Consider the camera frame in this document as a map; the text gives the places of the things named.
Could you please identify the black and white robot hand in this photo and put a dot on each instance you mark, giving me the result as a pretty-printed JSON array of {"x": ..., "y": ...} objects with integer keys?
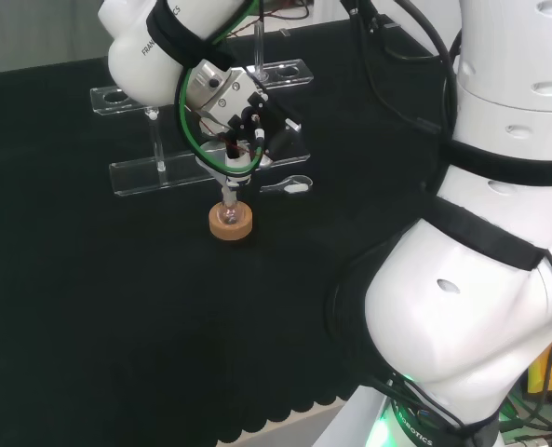
[{"x": 280, "y": 135}]

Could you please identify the round-bottom glass flask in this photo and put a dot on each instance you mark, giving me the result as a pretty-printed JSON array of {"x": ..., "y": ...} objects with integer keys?
[{"x": 229, "y": 215}]

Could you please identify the black bench cloth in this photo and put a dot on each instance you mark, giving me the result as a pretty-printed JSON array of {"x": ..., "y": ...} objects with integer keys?
[{"x": 117, "y": 302}]

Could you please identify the grey cloth clip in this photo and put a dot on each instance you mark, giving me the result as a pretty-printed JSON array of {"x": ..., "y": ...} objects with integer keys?
[{"x": 284, "y": 32}]

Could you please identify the clear plastic funnel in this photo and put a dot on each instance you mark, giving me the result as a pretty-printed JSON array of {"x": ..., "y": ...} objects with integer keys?
[{"x": 219, "y": 160}]

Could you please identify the clear weighing funnel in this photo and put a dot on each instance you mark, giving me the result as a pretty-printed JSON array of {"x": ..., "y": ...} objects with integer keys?
[{"x": 294, "y": 187}]

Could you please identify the clear acrylic funnel stand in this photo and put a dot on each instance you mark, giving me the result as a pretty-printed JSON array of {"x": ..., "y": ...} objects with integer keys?
[{"x": 164, "y": 174}]

